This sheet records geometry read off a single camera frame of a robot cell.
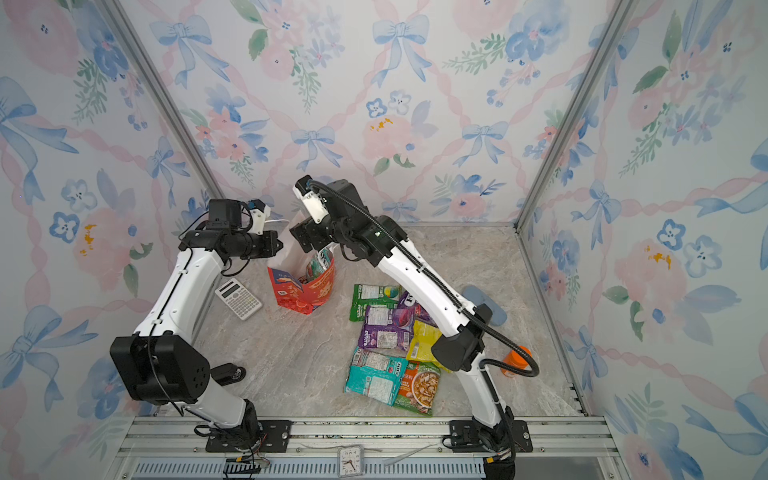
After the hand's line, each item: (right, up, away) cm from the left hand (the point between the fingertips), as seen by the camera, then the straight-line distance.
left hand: (282, 240), depth 82 cm
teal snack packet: (+26, -37, -1) cm, 45 cm away
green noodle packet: (+37, -39, -2) cm, 54 cm away
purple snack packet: (+29, -26, +8) cm, 40 cm away
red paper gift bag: (+6, -11, -3) cm, 13 cm away
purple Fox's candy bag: (+35, -18, +13) cm, 41 cm away
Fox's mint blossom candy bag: (+9, -6, +8) cm, 13 cm away
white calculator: (-19, -19, +15) cm, 31 cm away
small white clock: (+21, -52, -13) cm, 57 cm away
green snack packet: (+24, -17, +15) cm, 33 cm away
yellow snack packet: (+38, -31, +3) cm, 49 cm away
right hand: (+10, +5, -11) cm, 16 cm away
